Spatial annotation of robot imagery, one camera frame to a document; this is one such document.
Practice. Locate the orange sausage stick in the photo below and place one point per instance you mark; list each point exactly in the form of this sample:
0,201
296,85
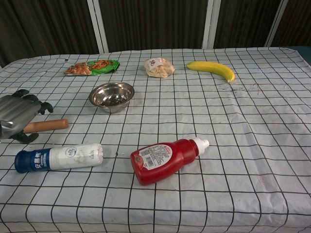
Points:
51,124

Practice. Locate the yellow banana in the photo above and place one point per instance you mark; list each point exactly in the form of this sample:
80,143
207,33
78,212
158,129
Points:
213,68

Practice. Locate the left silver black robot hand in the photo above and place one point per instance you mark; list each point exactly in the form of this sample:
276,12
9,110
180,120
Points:
17,111

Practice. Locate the white partition frame post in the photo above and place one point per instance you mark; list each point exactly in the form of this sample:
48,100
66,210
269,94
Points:
99,24
277,23
211,24

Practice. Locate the white black checkered tablecloth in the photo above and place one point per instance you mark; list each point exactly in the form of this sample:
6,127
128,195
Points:
218,150

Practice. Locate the red ketchup bottle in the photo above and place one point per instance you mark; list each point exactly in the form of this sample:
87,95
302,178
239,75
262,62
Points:
165,160

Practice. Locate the stainless steel bowl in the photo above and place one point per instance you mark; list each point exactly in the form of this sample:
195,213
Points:
107,93

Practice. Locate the white blue yogurt bottle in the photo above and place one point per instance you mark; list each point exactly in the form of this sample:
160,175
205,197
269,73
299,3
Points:
73,155

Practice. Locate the green orange snack packet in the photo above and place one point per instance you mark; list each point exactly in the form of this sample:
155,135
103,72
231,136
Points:
97,66

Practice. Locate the clear bag of snacks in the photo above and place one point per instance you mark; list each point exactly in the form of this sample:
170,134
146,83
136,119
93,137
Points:
159,68

